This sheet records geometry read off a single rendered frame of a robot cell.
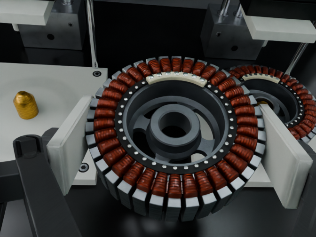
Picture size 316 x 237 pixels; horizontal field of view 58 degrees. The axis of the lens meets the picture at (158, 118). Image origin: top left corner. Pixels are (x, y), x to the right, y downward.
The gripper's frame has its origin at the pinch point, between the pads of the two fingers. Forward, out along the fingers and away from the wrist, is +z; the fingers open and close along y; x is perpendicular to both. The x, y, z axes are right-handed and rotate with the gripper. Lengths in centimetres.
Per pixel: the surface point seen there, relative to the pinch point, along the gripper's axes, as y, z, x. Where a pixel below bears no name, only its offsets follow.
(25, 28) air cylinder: -18.3, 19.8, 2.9
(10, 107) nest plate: -16.5, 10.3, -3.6
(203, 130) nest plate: 3.7, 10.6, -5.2
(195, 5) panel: 3.8, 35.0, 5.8
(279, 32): 9.2, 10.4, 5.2
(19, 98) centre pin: -14.4, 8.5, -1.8
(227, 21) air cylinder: 6.9, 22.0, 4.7
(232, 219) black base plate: 5.9, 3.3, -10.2
